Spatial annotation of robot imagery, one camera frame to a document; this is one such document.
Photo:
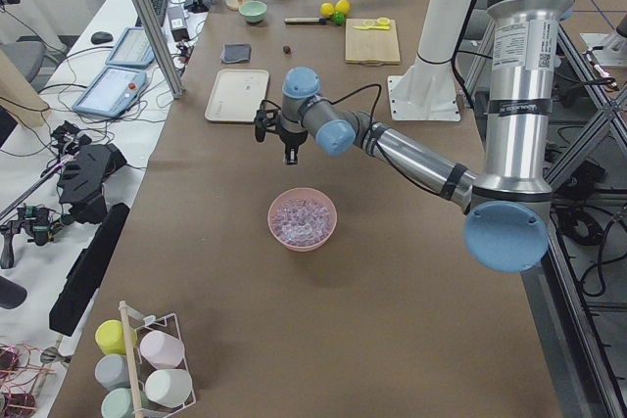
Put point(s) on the mint green bowl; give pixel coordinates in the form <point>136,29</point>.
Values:
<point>253,11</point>

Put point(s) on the wooden cutting board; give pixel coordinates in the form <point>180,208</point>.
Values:
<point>371,47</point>

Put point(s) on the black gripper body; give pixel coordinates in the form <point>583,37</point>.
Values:
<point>290,136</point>

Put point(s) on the yellow plastic knife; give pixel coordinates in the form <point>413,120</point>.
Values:
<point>362,27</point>

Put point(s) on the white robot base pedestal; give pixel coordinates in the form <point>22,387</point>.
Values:
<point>427,90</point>

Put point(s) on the teach pendant near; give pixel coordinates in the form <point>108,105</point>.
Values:
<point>113,91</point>

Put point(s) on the black long speaker bar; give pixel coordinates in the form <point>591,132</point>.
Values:
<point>87,273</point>

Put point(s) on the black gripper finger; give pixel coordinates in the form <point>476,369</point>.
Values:
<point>291,154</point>

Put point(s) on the teach pendant far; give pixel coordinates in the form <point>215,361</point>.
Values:
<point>133,50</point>

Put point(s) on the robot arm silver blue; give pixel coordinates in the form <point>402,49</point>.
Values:
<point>507,205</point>

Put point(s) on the pink bowl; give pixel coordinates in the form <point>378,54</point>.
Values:
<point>303,193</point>

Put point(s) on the pink cup in rack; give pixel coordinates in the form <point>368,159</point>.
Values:
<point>162,350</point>

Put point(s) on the white cup in rack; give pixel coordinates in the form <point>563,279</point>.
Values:
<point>169,387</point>

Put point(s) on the black computer mouse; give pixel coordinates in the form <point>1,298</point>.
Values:
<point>101,37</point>

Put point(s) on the grey cup in rack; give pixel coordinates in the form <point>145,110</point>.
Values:
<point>111,372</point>

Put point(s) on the yellow lemon outer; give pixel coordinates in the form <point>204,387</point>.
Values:
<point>343,6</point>

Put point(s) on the white wire cup rack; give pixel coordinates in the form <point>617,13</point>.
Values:
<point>136,325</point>

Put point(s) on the green cup in rack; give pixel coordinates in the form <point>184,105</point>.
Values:
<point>118,403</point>

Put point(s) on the cream rabbit tray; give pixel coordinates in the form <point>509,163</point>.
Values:
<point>236,95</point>

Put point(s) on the yellow lemon near muddler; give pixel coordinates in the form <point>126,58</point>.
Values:
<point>326,10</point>

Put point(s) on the aluminium frame post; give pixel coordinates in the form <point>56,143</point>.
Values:
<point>146,14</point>

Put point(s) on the green lime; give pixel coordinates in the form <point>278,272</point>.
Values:
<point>338,18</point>

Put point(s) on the clear ice cubes pile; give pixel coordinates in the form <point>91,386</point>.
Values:
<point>301,222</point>

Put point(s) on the grey folded cloth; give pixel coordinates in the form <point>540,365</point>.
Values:
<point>236,53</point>

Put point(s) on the yellow cup in rack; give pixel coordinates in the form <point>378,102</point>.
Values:
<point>110,338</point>

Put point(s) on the teach pendant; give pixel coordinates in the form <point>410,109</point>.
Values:
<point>113,91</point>
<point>133,50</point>

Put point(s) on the steel muddler black tip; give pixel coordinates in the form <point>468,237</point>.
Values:
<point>305,21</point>

